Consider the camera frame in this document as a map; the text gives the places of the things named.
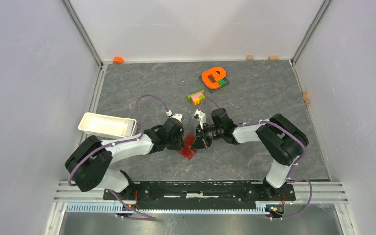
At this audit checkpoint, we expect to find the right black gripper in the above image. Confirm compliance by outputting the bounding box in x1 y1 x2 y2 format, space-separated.
191 124 223 151

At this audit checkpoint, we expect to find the red card holder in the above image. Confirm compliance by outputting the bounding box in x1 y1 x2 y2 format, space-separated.
177 134 197 160

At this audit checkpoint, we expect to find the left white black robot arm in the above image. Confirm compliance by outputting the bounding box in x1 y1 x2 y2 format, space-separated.
64 114 184 200

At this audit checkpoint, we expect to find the colourful toy brick stack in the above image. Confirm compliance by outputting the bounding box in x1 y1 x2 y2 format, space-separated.
187 90 206 105

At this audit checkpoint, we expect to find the green toy brick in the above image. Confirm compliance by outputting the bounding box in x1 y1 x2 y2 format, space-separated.
218 80 227 87

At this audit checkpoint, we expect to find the orange e-shaped block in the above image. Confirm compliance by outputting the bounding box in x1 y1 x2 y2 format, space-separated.
200 67 227 91

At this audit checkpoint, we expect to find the white plastic tray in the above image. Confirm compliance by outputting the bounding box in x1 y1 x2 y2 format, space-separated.
78 112 137 139

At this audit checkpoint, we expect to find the orange round cap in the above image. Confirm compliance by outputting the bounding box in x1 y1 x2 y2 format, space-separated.
112 56 124 64

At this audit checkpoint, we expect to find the curved wooden piece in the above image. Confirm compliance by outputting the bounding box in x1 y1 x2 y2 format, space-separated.
302 91 311 105

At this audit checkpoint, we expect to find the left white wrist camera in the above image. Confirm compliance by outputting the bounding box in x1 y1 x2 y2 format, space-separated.
166 110 183 128

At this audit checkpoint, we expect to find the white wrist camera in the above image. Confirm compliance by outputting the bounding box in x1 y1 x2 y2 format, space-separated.
166 110 183 128
193 109 206 129

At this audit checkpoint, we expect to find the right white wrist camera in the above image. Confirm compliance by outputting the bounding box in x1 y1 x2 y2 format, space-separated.
193 109 206 129

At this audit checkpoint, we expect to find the dark square base plate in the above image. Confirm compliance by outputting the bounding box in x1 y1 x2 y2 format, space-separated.
198 76 230 93

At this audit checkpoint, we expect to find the grey cable duct comb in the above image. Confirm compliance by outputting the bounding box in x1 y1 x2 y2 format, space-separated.
66 202 269 215

